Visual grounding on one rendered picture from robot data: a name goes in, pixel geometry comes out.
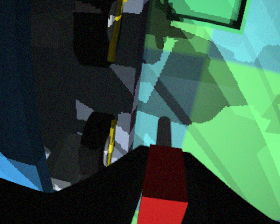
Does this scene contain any green tray floor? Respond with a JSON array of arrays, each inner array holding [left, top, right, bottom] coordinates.
[[171, 0, 241, 26]]

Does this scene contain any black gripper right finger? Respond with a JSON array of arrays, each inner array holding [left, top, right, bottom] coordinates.
[[181, 151, 280, 224]]

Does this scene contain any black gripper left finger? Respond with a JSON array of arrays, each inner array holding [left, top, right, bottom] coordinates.
[[0, 146, 150, 224]]

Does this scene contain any red-headed metal pin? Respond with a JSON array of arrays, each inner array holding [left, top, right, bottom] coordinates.
[[136, 116, 189, 224]]

